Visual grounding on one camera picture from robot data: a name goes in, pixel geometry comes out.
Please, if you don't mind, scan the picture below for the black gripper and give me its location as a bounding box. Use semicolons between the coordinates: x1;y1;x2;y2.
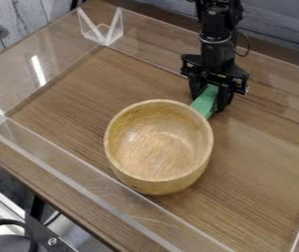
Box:
182;35;250;112

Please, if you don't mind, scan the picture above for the green rectangular block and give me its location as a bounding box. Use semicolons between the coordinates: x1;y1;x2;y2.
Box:
190;85;218;118

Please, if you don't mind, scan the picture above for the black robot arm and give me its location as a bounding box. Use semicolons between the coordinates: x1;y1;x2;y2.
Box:
182;0;250;118

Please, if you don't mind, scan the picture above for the brown wooden bowl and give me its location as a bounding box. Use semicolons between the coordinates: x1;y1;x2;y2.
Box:
104;99;214;195

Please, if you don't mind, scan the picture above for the black table leg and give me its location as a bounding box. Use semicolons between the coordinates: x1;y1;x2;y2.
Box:
31;196;46;221

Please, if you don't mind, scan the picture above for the clear acrylic tray wall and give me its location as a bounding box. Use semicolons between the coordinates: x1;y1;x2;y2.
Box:
0;2;299;252

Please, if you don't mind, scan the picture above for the clear acrylic corner bracket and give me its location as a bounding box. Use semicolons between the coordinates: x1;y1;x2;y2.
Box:
78;8;123;46

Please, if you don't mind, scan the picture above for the grey metal bracket with screw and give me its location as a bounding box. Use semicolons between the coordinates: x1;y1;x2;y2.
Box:
26;216;79;252

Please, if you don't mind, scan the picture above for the black cable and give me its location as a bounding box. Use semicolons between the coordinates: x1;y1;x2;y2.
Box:
0;218;42;252

